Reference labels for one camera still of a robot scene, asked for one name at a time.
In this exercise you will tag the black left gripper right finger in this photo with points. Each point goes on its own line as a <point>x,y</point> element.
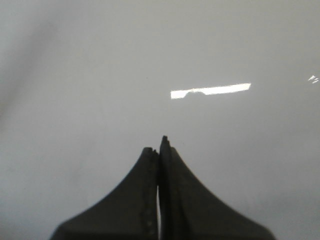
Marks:
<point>189,211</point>

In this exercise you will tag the white glossy whiteboard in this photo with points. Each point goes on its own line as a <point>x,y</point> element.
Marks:
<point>85,85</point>

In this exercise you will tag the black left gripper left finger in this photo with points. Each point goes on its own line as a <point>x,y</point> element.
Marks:
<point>129,212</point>

